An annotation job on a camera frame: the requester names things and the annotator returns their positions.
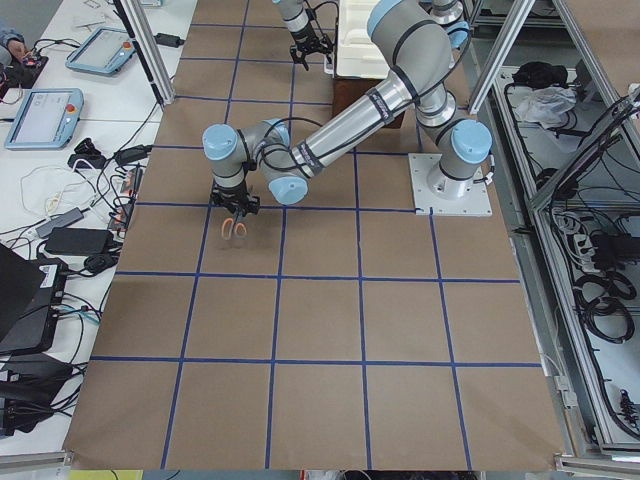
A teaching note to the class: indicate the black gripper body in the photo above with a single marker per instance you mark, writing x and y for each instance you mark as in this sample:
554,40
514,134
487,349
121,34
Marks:
306,42
235,196

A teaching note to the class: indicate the grey orange scissors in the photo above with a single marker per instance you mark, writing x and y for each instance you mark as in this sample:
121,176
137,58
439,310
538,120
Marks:
233,227

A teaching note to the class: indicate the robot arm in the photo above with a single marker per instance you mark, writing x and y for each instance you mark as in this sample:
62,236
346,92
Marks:
418,51
298,21

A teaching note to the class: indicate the dark wooden drawer cabinet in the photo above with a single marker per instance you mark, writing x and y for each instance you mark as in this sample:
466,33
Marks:
376,108

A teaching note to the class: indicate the person hand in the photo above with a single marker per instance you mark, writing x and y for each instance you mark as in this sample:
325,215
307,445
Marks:
17,49

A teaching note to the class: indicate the white plastic bin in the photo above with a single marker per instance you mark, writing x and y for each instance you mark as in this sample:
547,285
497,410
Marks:
356,55

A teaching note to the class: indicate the black power adapter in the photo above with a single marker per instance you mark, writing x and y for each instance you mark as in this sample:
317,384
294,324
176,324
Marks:
77,241

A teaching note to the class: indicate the far blue teach pendant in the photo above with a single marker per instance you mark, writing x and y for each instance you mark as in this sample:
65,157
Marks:
104,52

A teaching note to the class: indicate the blue teach pendant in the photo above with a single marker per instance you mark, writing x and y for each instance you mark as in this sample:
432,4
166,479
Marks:
104,52
46,119

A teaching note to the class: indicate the near blue teach pendant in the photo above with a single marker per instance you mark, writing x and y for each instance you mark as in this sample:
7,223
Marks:
46,119

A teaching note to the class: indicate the black laptop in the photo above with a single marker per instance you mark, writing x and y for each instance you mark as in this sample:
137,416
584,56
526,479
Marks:
30,291

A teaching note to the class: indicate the white crumpled cloth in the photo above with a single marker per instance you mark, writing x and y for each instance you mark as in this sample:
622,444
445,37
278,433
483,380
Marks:
548,107

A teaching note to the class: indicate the aluminium frame post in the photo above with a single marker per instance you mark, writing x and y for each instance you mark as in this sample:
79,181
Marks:
137,26

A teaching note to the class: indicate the aluminium side frame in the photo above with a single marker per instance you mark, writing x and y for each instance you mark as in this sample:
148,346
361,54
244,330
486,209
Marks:
576,193

